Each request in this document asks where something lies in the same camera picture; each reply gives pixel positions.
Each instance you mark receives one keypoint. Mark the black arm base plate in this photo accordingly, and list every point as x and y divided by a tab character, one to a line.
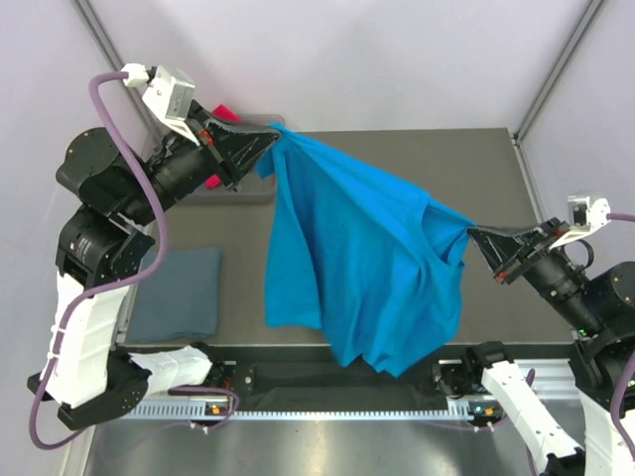
259	378

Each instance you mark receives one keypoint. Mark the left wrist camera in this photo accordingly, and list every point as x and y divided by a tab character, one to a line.
168	94

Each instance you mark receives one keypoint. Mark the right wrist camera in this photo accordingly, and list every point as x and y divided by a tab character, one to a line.
588	213

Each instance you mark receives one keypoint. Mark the bright blue t-shirt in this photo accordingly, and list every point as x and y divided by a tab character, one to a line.
371	261

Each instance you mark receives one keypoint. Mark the aluminium rail frame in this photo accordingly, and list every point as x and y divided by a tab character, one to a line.
131	378

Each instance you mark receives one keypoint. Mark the left corner aluminium post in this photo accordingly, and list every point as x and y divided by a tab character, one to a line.
94	26

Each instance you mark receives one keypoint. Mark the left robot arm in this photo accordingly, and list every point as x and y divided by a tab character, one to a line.
102	246

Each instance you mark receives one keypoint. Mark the corner aluminium post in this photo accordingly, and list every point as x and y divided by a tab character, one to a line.
94	26
581	27

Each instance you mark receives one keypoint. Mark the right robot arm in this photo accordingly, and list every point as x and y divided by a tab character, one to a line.
601	313

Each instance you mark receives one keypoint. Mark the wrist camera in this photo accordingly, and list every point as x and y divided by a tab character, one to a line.
588	213
168	94

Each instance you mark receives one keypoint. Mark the folded dark blue t-shirt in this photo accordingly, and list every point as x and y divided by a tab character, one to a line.
180	300

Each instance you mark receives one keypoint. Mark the right corner aluminium post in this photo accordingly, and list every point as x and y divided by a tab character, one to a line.
581	27

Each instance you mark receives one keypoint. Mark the clear grey plastic bin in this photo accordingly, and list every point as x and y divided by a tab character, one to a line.
252	189

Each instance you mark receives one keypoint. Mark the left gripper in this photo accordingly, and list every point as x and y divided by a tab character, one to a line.
224	153

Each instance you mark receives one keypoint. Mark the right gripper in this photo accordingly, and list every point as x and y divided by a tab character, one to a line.
499	244

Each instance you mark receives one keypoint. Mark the slotted cable duct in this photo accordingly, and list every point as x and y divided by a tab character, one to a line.
200	410

